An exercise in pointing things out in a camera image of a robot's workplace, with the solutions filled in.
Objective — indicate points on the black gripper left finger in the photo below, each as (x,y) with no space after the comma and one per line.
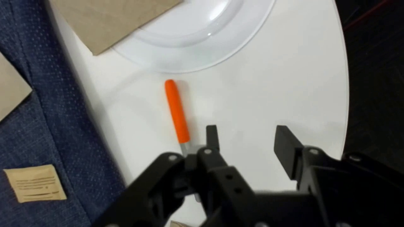
(218,193)

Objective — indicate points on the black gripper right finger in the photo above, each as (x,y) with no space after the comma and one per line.
(336,189)

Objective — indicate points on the white plate left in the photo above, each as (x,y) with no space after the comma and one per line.
(202,46)

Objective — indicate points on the blue denim cloth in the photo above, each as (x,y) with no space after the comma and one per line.
(50,126)

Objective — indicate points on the large brown paper napkin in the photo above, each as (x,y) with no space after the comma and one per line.
(105,20)

